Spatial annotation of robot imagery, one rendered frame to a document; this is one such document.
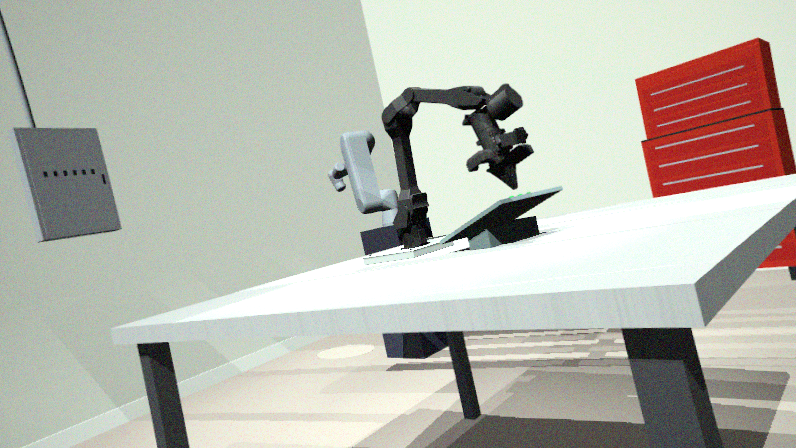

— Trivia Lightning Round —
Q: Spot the white switch panel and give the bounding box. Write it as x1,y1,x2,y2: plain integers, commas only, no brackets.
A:
440,186,563,250

